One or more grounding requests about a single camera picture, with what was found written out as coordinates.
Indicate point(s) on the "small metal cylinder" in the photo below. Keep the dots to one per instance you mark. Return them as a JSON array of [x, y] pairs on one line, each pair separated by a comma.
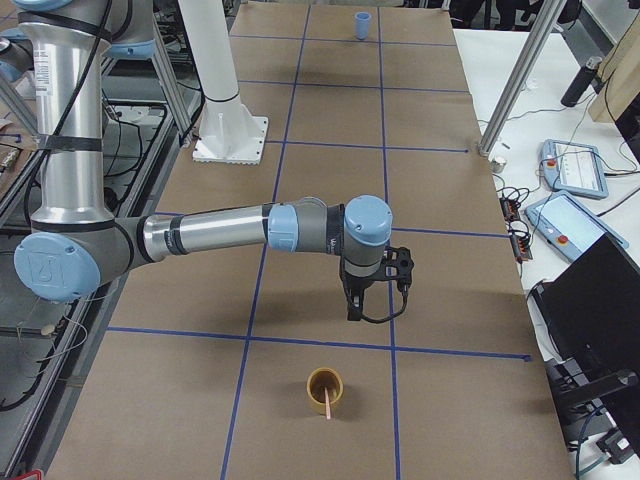
[[498, 164]]

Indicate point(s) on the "black monitor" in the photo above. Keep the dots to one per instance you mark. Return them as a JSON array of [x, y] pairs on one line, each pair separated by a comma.
[[592, 314]]

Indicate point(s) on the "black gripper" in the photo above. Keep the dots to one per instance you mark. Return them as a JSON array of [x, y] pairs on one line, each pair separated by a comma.
[[358, 284]]

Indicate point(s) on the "white pedestal column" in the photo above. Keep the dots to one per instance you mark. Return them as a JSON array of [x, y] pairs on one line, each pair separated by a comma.
[[228, 132]]

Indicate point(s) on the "teach pendant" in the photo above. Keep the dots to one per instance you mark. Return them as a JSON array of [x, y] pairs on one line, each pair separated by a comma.
[[573, 167], [568, 225]]

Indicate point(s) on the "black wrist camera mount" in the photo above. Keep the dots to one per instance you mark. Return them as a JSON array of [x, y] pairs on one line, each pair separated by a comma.
[[398, 267]]

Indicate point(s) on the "pink chopstick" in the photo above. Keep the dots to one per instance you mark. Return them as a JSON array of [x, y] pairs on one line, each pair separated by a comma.
[[328, 401]]

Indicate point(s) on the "far teach pendant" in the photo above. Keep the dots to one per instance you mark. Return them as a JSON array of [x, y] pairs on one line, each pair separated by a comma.
[[573, 167]]

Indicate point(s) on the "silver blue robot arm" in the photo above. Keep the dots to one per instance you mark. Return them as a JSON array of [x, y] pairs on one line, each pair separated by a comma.
[[77, 245]]

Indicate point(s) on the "yellow cup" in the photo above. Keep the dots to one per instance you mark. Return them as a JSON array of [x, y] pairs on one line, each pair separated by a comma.
[[315, 384]]

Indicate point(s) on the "aluminium frame post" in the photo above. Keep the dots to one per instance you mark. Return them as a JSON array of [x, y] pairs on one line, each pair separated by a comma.
[[535, 42]]

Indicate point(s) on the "near teach pendant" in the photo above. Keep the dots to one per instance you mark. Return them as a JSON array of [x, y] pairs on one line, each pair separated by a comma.
[[568, 225]]

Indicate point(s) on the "black bottle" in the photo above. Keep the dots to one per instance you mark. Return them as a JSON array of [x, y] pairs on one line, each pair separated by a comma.
[[581, 81]]

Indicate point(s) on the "blue cup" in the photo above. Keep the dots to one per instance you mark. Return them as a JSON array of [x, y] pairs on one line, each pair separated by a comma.
[[362, 24]]

